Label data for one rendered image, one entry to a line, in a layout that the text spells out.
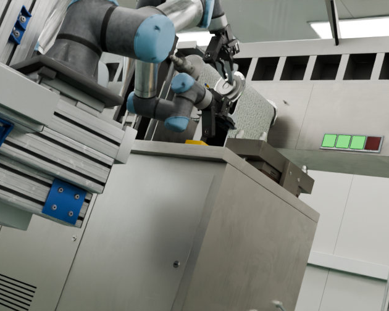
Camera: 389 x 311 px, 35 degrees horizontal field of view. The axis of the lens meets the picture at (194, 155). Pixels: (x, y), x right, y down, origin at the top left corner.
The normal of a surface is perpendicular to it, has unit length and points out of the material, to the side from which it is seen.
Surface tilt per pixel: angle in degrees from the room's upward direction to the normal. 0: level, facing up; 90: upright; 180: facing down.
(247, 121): 90
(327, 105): 90
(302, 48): 90
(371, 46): 90
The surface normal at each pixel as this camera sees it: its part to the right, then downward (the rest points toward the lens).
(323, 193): -0.58, -0.38
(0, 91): 0.60, -0.02
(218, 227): 0.75, 0.07
